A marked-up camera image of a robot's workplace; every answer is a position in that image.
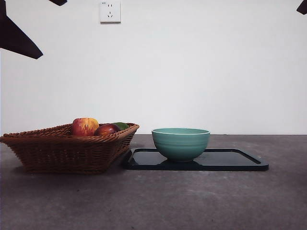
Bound brown wicker basket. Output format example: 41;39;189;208
0;123;140;175

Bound red yellow apple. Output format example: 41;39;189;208
71;117;100;137

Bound dark red plum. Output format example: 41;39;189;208
94;123;121;137

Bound white wall socket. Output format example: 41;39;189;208
100;0;122;24

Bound green avocado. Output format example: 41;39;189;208
111;122;130;131

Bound teal ribbed bowl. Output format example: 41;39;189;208
151;127;211;163

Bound black rectangular tray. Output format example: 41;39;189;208
122;148;269;172

